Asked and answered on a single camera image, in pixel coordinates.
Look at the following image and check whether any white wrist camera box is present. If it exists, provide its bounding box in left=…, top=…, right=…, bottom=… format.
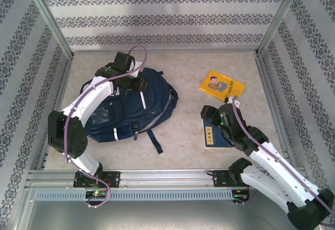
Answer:
left=227, top=95, right=240, bottom=108
left=129, top=61, right=144, bottom=79

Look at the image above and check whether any circuit board with green light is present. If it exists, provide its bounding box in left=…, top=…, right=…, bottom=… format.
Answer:
left=85, top=190, right=107, bottom=199

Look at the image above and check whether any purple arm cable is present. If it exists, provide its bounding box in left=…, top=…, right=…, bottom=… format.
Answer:
left=231, top=95, right=335, bottom=228
left=63, top=45, right=149, bottom=210

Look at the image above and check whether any dark blue book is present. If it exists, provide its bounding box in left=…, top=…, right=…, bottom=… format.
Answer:
left=203, top=120, right=234, bottom=150

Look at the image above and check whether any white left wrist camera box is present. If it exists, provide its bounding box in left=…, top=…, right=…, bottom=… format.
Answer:
left=129, top=61, right=144, bottom=79

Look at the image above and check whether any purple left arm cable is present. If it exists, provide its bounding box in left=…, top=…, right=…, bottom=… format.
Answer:
left=63, top=45, right=149, bottom=210

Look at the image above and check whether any grey slotted cable duct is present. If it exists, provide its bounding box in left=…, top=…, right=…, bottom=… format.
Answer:
left=35, top=190, right=233, bottom=201

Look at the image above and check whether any yellow cartoon book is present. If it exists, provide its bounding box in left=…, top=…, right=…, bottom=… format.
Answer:
left=198, top=69, right=247, bottom=104

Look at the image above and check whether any thin aluminium rail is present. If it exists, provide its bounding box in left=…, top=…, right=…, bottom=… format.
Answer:
left=72, top=48, right=259, bottom=56

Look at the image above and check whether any navy blue backpack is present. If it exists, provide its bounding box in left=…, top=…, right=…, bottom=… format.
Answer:
left=80, top=67, right=180, bottom=154

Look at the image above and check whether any aluminium side rail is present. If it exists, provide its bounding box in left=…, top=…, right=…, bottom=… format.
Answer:
left=36, top=54, right=74, bottom=170
left=255, top=53, right=299, bottom=168

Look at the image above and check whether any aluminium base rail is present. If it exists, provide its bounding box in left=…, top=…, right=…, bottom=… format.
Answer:
left=26, top=169, right=307, bottom=189

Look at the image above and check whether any aluminium frame post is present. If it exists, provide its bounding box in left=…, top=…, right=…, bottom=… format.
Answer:
left=255, top=0, right=306, bottom=57
left=22, top=0, right=73, bottom=58

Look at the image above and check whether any grey metal panel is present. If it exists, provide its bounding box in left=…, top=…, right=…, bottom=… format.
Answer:
left=15, top=188, right=322, bottom=230

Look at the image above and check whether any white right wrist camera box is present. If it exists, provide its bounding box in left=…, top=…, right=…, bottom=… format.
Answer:
left=227, top=95, right=240, bottom=108

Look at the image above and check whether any small circuit board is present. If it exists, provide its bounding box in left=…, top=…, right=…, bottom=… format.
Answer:
left=232, top=189, right=249, bottom=202

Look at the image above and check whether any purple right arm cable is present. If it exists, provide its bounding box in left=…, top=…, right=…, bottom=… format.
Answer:
left=231, top=95, right=335, bottom=228

